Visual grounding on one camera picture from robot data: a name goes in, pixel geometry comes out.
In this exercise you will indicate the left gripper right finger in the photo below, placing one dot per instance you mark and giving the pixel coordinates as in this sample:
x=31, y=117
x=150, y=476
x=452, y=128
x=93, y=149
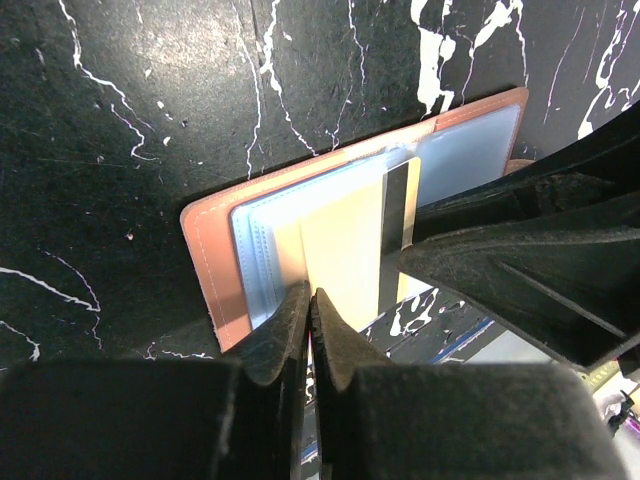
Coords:
x=382, y=420

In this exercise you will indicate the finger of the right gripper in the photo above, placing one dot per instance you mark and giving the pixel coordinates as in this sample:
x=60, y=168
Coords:
x=550, y=251

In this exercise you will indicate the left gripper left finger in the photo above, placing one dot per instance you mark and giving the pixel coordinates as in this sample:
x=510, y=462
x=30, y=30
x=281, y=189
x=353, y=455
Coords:
x=238, y=416

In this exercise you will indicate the gold magnetic stripe card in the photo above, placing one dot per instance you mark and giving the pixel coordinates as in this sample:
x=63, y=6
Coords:
x=349, y=247

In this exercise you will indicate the pink leather card holder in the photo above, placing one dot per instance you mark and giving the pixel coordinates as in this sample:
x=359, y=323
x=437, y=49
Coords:
x=230, y=234

